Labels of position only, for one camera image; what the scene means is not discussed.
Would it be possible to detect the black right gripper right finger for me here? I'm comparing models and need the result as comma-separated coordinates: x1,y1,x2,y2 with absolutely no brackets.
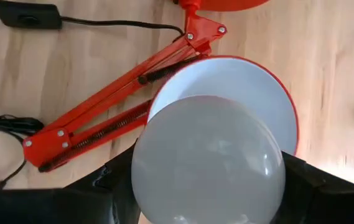
271,151,354,224

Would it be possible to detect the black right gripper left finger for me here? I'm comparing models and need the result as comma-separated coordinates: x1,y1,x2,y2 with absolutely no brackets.
0,144,142,224

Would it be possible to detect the white lightbulb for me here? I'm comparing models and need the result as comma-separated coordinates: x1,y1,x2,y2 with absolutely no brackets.
131,95,286,224

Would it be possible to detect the red desk lamp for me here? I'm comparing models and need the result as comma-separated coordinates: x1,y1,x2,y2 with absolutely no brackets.
22,0,300,174

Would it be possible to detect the black lamp power cable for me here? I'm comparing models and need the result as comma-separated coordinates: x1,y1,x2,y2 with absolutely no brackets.
0,0,185,190

